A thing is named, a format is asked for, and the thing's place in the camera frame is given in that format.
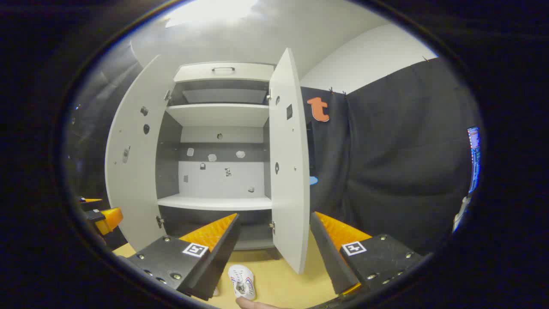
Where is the white cabinet door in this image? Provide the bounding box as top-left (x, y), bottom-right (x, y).
top-left (268, 48), bottom-right (311, 274)
top-left (105, 55), bottom-right (181, 251)

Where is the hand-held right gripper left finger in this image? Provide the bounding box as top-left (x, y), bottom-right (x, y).
top-left (116, 213), bottom-right (241, 301)

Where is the white shoe cabinet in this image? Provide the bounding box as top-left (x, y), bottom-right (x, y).
top-left (157, 61), bottom-right (275, 251)

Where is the computer monitor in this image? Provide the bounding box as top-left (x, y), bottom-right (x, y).
top-left (467, 126), bottom-right (482, 194)

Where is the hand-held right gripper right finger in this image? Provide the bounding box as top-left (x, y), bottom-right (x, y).
top-left (310, 211), bottom-right (431, 297)

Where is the ceiling light panel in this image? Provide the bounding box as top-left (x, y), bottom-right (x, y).
top-left (165, 0), bottom-right (260, 27)

